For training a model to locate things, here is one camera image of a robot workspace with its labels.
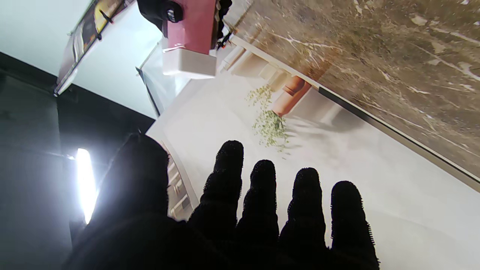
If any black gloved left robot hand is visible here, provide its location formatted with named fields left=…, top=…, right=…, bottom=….
left=62, top=134, right=379, bottom=270

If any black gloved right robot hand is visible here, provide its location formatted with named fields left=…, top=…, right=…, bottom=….
left=137, top=0, right=233, bottom=40

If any glossy poster board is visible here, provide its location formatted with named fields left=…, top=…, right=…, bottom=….
left=54, top=0, right=126, bottom=96

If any clear bottle with pink seasoning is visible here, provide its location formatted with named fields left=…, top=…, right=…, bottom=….
left=161, top=0, right=220, bottom=55

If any bright studio light panel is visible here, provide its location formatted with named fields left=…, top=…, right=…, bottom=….
left=75, top=148, right=99, bottom=225

